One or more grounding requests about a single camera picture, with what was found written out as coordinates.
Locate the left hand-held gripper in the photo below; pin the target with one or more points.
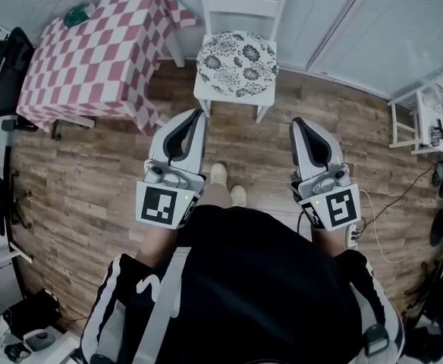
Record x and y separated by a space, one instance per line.
159 205

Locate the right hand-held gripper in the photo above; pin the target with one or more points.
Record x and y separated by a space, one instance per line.
343 207

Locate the round floral cushion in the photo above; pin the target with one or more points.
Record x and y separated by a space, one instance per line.
236 64

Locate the white wooden chair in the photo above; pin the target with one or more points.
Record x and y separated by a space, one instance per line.
240 2

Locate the person's right forearm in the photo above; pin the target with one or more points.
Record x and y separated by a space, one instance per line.
329 241

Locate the person's left forearm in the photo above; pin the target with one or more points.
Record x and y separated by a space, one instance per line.
155 245

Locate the black mesh office chair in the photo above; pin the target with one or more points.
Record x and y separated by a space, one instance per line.
5 78

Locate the person's left shoe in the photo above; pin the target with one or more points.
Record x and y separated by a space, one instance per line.
218 173

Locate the person's shoe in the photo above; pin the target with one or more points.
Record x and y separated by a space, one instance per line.
239 195
218 173

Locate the person's left leg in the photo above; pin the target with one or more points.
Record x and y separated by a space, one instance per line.
214 195

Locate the person's right shoe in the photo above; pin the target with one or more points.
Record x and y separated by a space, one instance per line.
239 195

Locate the white power strip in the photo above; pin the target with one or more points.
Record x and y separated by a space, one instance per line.
351 237

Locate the red checkered cloth table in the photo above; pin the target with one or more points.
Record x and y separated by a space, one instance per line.
85 63

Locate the person's black shirt torso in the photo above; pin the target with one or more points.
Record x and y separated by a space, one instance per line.
252 279

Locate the black round stand base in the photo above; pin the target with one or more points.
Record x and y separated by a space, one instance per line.
439 228

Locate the green fabric bundle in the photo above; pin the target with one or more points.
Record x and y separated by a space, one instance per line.
75 16

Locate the black equipment stand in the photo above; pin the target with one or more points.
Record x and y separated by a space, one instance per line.
441 309

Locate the black bag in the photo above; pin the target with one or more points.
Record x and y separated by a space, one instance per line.
32 313

